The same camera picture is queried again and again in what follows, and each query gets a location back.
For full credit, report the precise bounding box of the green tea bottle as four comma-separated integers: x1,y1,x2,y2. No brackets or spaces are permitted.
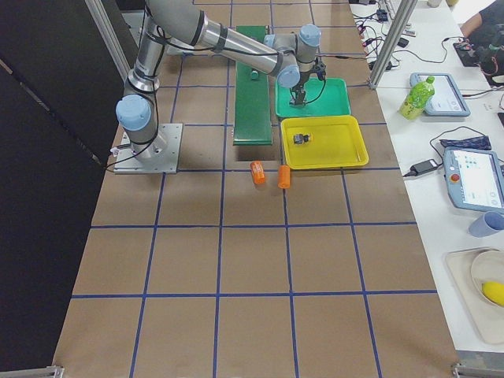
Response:
398,76,435,120

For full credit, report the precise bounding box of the yellow banana toy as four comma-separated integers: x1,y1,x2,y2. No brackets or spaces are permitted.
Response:
481,281,504,307

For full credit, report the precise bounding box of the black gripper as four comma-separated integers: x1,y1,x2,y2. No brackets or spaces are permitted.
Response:
289,58,326,103

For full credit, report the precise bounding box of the aluminium frame post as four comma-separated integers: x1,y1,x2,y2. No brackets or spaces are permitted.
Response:
369,0,417,89

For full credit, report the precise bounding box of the yellow tray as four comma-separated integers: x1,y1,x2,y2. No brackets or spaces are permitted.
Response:
280,115,369,170

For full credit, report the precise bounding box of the teach pendant tablet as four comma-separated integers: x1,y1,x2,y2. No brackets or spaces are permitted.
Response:
443,146,503,214

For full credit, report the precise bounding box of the blue plastic cup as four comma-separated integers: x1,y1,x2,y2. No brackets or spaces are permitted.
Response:
468,211,503,238

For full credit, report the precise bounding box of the plain orange cylinder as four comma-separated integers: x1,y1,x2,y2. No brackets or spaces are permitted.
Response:
277,165,291,189

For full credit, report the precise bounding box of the green conveyor belt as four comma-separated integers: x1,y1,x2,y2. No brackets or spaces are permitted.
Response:
232,25,275,146

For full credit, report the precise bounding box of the orange cylinder with 4680 print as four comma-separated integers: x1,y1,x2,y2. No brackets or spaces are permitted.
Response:
250,161,266,185

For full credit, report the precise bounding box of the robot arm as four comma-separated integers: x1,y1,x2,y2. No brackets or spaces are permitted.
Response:
113,1,326,173

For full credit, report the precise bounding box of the beige serving tray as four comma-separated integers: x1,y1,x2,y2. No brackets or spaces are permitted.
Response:
445,247,503,345

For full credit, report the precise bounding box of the yellow push button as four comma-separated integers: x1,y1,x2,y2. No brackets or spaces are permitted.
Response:
293,133,313,145

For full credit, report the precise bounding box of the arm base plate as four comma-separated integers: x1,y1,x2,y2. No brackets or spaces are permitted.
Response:
111,123,183,174

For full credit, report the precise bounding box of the cream bowl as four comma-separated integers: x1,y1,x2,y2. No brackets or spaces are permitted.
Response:
470,250,503,307

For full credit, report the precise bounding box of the green tray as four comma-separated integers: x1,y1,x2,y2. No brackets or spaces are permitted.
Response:
275,78,351,118

